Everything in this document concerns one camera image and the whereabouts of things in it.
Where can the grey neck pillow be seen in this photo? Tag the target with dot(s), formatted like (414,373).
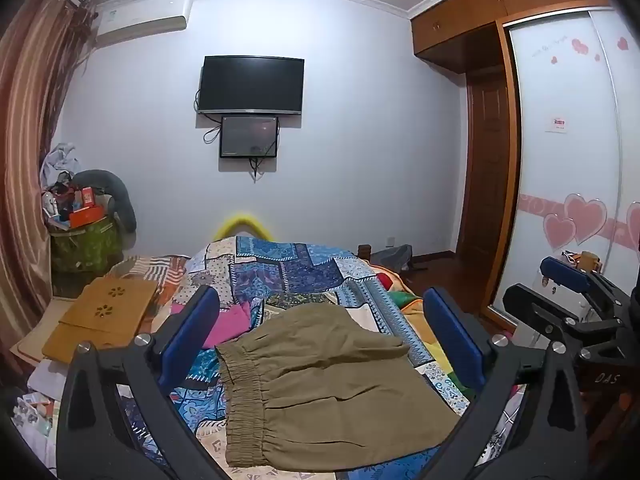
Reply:
(122,200)

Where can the wooden bed post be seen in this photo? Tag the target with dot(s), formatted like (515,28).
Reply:
(365,251)

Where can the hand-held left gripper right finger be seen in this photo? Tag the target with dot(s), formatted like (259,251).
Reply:
(452,332)

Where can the colourful fleece blanket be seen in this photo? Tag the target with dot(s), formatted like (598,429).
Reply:
(400,300)

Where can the small black framed monitor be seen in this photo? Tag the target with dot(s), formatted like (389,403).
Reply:
(249,136)

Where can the brown wooden door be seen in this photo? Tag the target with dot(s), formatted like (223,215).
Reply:
(482,170)

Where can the beige board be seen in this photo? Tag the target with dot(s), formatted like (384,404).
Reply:
(30,335)

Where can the blue patchwork printed blanket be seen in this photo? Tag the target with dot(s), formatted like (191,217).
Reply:
(300,270)

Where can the wooden wardrobe cabinet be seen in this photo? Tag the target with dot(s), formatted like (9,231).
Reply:
(480,15)

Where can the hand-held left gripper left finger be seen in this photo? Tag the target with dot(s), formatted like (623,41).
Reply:
(192,332)

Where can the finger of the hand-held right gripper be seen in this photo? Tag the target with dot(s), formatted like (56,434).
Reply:
(530,305)
(565,269)

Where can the white crumpled cloth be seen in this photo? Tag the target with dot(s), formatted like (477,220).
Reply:
(59,162)

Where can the white heart print sliding door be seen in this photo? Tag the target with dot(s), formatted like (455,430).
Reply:
(565,185)

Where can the red white sticker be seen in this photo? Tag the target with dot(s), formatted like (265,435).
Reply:
(559,124)

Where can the orange striped cloth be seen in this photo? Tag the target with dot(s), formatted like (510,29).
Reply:
(157,270)

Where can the white air conditioner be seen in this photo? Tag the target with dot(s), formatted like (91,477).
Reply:
(145,17)

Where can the black wall television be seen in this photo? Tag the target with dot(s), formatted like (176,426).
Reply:
(251,84)

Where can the orange box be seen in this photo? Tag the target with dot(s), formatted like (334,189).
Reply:
(86,216)

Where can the green patterned bag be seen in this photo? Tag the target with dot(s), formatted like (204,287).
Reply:
(87,247)

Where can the dark grey bag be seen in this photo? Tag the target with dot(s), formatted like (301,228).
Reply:
(392,259)

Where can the olive green pants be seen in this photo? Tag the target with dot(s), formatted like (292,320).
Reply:
(325,375)

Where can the yellow curved object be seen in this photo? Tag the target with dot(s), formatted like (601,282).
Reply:
(240,220)

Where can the brown striped curtain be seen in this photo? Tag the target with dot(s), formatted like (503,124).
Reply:
(25,160)

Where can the pink cloth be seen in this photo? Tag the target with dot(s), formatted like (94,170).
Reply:
(227,325)

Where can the wooden lap desk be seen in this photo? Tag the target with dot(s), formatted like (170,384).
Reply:
(100,320)

